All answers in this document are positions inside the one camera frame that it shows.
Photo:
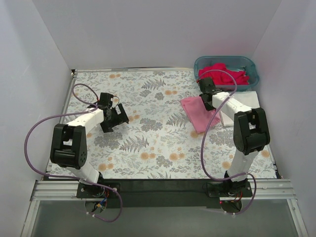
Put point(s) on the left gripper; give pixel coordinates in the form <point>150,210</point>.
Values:
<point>118,118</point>

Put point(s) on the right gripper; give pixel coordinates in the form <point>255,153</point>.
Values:
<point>207,102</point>

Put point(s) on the pink t shirt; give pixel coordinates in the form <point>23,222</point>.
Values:
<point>197,113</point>

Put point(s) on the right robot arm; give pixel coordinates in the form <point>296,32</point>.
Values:
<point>250,132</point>

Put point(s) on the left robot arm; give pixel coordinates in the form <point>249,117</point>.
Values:
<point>69,145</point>

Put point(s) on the red t shirt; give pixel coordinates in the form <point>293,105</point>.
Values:
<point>222,76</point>

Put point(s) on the teal plastic basket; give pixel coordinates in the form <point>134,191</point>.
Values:
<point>233,63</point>

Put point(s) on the folded white t shirt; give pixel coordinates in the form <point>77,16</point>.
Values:
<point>248,98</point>

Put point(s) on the floral table cloth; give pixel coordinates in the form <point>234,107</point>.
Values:
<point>159,141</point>

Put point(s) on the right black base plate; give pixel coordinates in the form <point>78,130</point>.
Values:
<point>214,190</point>

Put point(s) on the aluminium frame rail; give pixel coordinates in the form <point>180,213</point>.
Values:
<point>159,193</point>

